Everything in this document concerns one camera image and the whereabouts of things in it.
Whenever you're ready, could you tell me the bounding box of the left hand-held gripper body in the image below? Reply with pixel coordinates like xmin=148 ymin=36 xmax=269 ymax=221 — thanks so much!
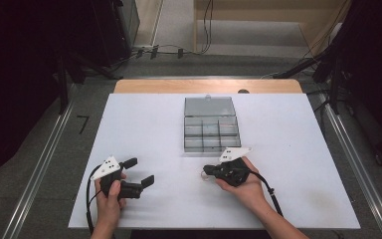
xmin=90 ymin=155 xmax=143 ymax=200

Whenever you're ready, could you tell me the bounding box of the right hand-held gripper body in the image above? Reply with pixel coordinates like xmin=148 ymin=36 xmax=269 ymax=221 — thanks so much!
xmin=217 ymin=146 xmax=253 ymax=187

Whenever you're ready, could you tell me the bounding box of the clear grey plastic compartment box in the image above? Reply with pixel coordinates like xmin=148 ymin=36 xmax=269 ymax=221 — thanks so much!
xmin=183 ymin=95 xmax=242 ymax=154

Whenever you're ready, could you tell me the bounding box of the person's right hand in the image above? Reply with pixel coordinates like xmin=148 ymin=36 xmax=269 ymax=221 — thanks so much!
xmin=215 ymin=156 xmax=268 ymax=213

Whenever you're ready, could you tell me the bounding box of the person's left hand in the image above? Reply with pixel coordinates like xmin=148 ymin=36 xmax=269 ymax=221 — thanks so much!
xmin=94 ymin=179 xmax=127 ymax=227

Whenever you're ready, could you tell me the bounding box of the wooden table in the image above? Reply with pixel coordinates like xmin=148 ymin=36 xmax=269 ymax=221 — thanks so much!
xmin=113 ymin=79 xmax=303 ymax=95

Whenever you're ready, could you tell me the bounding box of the black metal stand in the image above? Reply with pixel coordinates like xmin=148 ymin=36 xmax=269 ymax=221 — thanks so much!
xmin=273 ymin=49 xmax=346 ymax=114
xmin=56 ymin=49 xmax=113 ymax=116

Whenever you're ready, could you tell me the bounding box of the black cabinet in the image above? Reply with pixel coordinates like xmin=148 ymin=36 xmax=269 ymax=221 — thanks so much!
xmin=89 ymin=0 xmax=141 ymax=68

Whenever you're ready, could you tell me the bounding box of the dark curtain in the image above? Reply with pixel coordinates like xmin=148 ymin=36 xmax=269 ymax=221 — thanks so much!
xmin=0 ymin=0 xmax=94 ymax=187
xmin=337 ymin=0 xmax=382 ymax=167

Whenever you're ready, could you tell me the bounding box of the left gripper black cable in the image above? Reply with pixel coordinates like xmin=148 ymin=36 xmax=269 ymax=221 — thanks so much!
xmin=85 ymin=164 xmax=102 ymax=235

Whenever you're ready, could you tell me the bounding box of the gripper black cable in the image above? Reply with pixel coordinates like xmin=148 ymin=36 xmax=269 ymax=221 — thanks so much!
xmin=250 ymin=169 xmax=285 ymax=218
xmin=85 ymin=164 xmax=102 ymax=235

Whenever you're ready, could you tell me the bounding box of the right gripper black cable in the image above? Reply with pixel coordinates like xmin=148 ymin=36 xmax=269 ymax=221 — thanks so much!
xmin=250 ymin=169 xmax=285 ymax=218

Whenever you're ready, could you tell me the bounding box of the metal floor rail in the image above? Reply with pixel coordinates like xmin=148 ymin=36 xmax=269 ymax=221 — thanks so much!
xmin=317 ymin=94 xmax=382 ymax=239
xmin=1 ymin=99 xmax=76 ymax=239

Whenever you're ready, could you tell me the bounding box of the floor cable with black plugs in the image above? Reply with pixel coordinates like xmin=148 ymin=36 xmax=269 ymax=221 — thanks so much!
xmin=125 ymin=44 xmax=203 ymax=63

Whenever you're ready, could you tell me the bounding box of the black hanging cable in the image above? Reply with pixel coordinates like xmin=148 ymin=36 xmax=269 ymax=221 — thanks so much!
xmin=201 ymin=0 xmax=214 ymax=55

